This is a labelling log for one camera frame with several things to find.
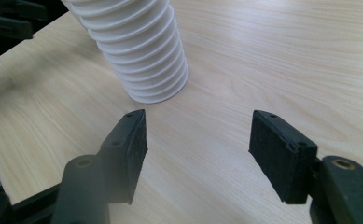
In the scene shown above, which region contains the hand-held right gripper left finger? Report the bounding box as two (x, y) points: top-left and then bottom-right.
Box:
(100, 108), (149, 206)

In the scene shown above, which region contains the white ribbed plastic cup stack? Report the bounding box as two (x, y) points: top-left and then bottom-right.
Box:
(61, 0), (190, 105)

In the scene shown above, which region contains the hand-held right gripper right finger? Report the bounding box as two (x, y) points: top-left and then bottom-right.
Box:
(247, 109), (318, 205)

